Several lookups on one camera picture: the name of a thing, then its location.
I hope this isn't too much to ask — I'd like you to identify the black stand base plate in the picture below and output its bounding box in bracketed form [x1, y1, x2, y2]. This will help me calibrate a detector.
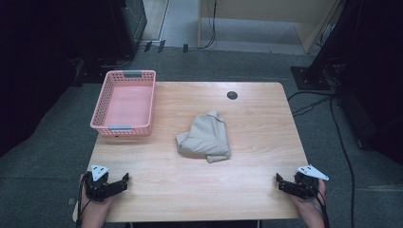
[290, 66, 331, 91]

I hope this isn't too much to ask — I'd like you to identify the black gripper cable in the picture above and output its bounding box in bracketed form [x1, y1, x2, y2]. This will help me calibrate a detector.
[75, 175, 89, 228]
[303, 180, 331, 228]

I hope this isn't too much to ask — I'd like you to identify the black stand post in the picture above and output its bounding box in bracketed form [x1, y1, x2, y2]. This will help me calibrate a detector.
[308, 0, 353, 80]

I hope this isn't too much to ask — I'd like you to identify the person's right hand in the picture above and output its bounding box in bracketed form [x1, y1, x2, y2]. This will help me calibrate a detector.
[291, 180, 327, 220]

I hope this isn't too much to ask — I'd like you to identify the person's left hand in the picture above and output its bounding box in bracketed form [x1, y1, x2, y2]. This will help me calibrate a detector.
[79, 174, 115, 220]

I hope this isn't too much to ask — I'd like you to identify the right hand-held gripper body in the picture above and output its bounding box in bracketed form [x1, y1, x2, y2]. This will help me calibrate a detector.
[293, 164, 330, 200]

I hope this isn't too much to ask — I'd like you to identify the beige short-sleeved shirt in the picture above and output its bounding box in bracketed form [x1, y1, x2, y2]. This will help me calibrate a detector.
[175, 109, 232, 164]

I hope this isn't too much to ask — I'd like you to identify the black cabinet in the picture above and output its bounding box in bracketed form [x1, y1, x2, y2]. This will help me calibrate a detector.
[107, 0, 148, 60]

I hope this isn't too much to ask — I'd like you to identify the long black floor cable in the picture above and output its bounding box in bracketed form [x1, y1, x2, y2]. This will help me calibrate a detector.
[329, 94, 356, 228]

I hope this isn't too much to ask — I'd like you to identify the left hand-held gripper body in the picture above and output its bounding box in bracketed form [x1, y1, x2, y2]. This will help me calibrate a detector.
[83, 164, 112, 202]

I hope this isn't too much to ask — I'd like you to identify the pink plastic basket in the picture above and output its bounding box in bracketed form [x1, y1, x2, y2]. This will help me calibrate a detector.
[89, 69, 157, 138]

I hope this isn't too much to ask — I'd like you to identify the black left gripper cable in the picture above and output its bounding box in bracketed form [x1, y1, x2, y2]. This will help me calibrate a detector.
[75, 175, 89, 228]

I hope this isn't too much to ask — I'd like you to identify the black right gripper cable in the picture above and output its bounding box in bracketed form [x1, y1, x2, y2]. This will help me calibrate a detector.
[303, 180, 331, 228]

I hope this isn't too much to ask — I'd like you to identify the black hanging cable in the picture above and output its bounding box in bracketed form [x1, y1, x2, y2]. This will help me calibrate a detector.
[199, 0, 218, 50]

